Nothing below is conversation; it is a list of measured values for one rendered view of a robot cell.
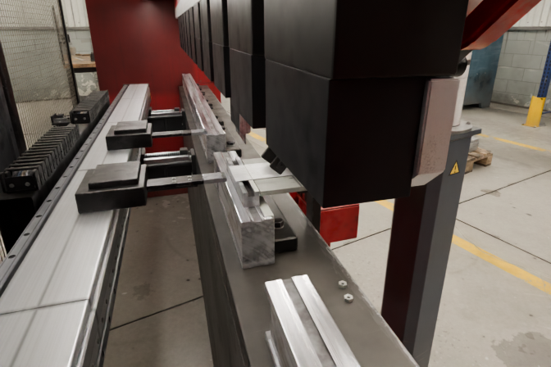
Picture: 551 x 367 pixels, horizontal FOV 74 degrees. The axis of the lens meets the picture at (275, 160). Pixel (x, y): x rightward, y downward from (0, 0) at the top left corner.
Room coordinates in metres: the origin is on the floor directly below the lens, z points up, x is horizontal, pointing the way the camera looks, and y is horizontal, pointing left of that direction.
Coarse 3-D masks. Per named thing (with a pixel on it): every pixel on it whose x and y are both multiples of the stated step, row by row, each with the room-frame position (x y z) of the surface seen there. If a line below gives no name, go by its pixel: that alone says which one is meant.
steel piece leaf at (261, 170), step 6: (246, 168) 0.72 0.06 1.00; (252, 168) 0.72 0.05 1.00; (258, 168) 0.72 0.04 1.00; (264, 168) 0.72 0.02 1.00; (270, 168) 0.72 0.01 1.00; (252, 174) 0.69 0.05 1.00; (258, 174) 0.69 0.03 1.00; (264, 174) 0.69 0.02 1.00; (270, 174) 0.69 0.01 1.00; (276, 174) 0.69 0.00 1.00; (282, 174) 0.69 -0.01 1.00; (288, 174) 0.69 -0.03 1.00
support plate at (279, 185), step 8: (248, 160) 0.78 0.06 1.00; (256, 160) 0.78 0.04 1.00; (264, 160) 0.78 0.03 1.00; (288, 176) 0.68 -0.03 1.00; (256, 184) 0.64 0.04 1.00; (264, 184) 0.64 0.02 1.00; (272, 184) 0.64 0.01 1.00; (280, 184) 0.64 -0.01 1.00; (288, 184) 0.64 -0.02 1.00; (296, 184) 0.64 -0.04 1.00; (264, 192) 0.61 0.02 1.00; (272, 192) 0.62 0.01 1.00; (280, 192) 0.62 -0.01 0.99; (288, 192) 0.63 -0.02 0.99
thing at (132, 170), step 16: (96, 176) 0.60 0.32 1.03; (112, 176) 0.60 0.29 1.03; (128, 176) 0.60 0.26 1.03; (144, 176) 0.63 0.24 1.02; (192, 176) 0.67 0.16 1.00; (208, 176) 0.67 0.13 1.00; (224, 176) 0.67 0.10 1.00; (80, 192) 0.56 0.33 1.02; (96, 192) 0.56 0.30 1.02; (112, 192) 0.57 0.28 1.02; (128, 192) 0.58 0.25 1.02; (144, 192) 0.58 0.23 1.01; (80, 208) 0.55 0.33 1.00; (96, 208) 0.56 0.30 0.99; (112, 208) 0.57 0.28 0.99
